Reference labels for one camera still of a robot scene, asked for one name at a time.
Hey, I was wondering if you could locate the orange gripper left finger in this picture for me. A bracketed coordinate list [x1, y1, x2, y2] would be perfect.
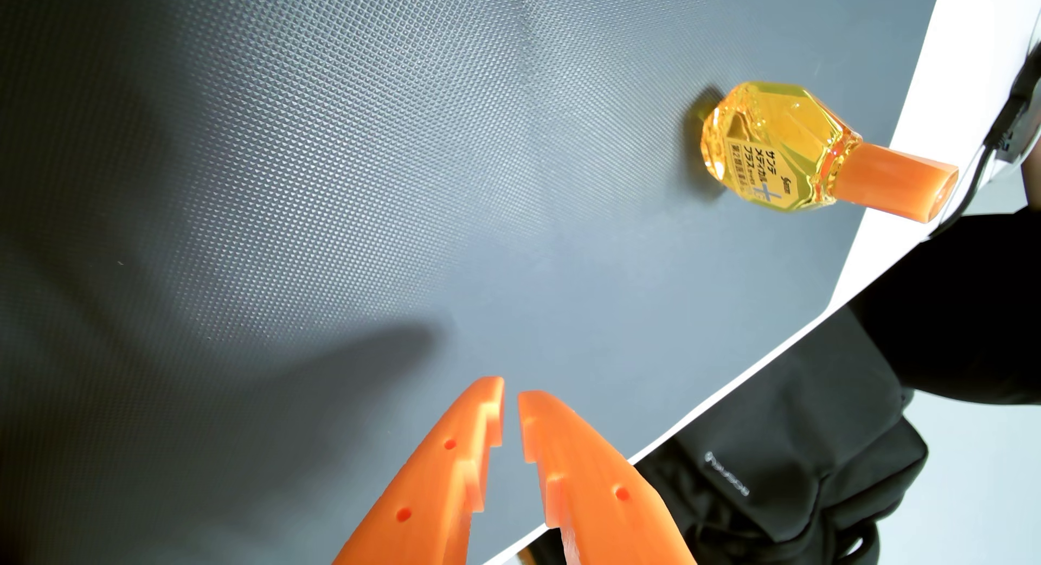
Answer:
[332, 375, 506, 565]

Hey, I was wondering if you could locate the grey textured mat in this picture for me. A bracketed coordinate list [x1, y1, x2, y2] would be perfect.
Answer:
[0, 0, 945, 565]

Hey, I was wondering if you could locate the black cable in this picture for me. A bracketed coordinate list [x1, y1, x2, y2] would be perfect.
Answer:
[927, 43, 1041, 241]

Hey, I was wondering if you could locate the person in black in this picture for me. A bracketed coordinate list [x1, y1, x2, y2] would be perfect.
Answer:
[848, 206, 1041, 405]

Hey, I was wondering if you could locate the yellow eyedrop bottle orange cap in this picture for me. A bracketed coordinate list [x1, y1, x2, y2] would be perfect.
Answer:
[700, 81, 960, 224]

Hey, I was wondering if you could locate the black fabric bag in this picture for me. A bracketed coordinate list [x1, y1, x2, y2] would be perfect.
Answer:
[520, 305, 930, 565]

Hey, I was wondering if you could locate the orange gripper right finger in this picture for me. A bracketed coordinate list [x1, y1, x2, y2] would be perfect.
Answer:
[518, 390, 698, 565]

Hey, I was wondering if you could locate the person's hand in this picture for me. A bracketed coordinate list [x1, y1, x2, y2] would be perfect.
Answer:
[1022, 137, 1041, 210]

